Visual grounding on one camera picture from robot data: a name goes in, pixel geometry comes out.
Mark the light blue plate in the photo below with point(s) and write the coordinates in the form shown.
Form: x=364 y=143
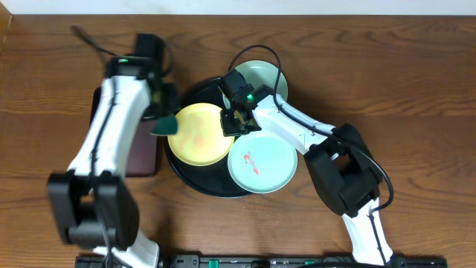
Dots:
x=262 y=162
x=258 y=72

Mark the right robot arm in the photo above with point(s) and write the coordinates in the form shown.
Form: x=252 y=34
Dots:
x=343 y=171

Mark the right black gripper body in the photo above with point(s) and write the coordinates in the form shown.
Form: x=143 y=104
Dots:
x=233 y=126

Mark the round black tray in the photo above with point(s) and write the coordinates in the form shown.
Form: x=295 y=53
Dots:
x=215 y=179

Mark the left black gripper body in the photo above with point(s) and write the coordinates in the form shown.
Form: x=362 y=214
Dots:
x=166 y=105

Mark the rectangular black sponge tray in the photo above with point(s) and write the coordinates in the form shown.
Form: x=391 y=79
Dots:
x=145 y=156

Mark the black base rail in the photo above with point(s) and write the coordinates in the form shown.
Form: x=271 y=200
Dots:
x=195 y=261

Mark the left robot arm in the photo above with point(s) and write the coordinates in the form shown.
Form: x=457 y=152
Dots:
x=91 y=204

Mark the yellow plate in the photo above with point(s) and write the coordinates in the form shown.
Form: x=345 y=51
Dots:
x=200 y=140

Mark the green sponge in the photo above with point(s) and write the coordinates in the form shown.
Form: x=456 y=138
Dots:
x=165 y=126

